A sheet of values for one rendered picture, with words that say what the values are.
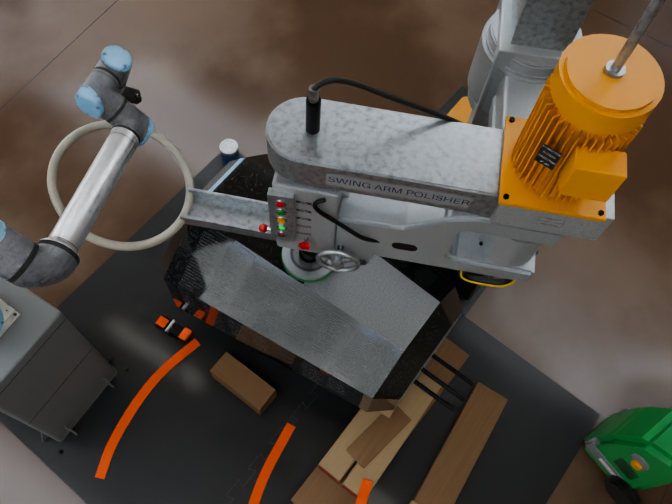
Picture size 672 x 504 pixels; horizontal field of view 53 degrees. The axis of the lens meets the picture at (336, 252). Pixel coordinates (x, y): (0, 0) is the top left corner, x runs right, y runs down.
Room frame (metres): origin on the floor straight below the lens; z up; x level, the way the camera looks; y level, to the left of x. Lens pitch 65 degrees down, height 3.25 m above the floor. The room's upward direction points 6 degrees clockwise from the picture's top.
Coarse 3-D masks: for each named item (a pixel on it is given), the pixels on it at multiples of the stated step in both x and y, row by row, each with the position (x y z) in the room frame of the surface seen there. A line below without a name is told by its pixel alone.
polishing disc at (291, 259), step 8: (288, 248) 1.10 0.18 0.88; (288, 256) 1.06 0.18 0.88; (296, 256) 1.07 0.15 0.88; (288, 264) 1.03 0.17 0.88; (296, 264) 1.04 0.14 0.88; (304, 264) 1.04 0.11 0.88; (312, 264) 1.04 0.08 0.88; (296, 272) 1.00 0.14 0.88; (304, 272) 1.01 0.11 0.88; (312, 272) 1.01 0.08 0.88; (320, 272) 1.01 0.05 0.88; (328, 272) 1.02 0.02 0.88
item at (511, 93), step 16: (480, 48) 1.66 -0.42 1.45; (480, 64) 1.63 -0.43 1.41; (480, 80) 1.60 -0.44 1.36; (496, 80) 1.55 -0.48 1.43; (512, 80) 1.52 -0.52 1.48; (528, 80) 1.52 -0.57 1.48; (544, 80) 1.53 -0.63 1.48; (496, 96) 1.52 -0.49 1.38; (512, 96) 1.45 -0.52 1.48; (528, 96) 1.46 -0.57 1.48; (496, 112) 1.44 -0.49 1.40; (512, 112) 1.39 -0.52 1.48; (528, 112) 1.39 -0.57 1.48; (496, 128) 1.37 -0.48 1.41
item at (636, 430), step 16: (624, 416) 0.75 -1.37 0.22; (640, 416) 0.73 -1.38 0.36; (656, 416) 0.71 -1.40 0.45; (592, 432) 0.70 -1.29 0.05; (608, 432) 0.67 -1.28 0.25; (624, 432) 0.65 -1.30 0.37; (640, 432) 0.63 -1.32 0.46; (656, 432) 0.63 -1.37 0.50; (592, 448) 0.62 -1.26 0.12; (608, 448) 0.60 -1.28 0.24; (624, 448) 0.58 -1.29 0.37; (640, 448) 0.56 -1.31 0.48; (656, 448) 0.56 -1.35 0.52; (608, 464) 0.55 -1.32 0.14; (624, 464) 0.53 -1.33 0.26; (640, 464) 0.51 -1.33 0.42; (656, 464) 0.51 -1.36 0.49; (608, 480) 0.49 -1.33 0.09; (624, 480) 0.48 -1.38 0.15; (640, 480) 0.47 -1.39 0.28; (656, 480) 0.46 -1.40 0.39; (624, 496) 0.42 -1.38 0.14
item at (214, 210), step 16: (192, 192) 1.17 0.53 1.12; (208, 192) 1.17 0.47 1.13; (192, 208) 1.12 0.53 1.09; (208, 208) 1.13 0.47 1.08; (224, 208) 1.14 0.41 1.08; (240, 208) 1.14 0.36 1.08; (256, 208) 1.15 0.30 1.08; (192, 224) 1.06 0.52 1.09; (208, 224) 1.05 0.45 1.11; (224, 224) 1.05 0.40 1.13; (240, 224) 1.08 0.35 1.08; (256, 224) 1.09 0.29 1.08
